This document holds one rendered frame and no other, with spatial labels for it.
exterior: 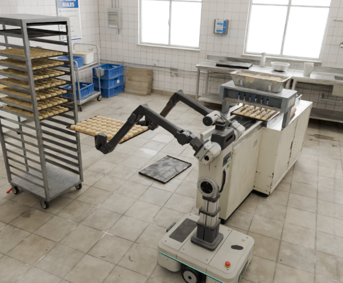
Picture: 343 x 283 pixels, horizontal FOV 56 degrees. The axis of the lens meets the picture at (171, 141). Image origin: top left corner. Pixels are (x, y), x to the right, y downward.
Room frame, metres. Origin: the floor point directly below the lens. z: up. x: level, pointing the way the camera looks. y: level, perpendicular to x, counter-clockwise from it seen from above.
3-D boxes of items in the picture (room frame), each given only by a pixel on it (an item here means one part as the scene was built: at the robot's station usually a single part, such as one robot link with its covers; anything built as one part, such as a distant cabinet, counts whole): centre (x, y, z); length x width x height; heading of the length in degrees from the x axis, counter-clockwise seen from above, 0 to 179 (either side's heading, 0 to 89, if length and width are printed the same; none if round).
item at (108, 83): (7.03, 1.42, 0.30); 0.60 x 0.40 x 0.20; 158
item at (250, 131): (3.37, -1.07, 0.87); 2.01 x 0.03 x 0.07; 146
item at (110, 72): (7.03, 1.42, 0.50); 0.60 x 0.40 x 0.20; 160
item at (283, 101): (3.35, -0.89, 1.01); 0.72 x 0.33 x 0.34; 56
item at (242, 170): (2.93, -0.60, 0.45); 0.70 x 0.34 x 0.90; 146
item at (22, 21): (2.71, 1.20, 0.97); 0.03 x 0.03 x 1.70; 59
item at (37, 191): (3.06, 1.35, 0.93); 0.64 x 0.51 x 1.78; 59
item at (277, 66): (5.87, -1.88, 0.94); 0.33 x 0.33 x 0.12
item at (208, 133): (3.53, -0.83, 0.87); 2.01 x 0.03 x 0.07; 146
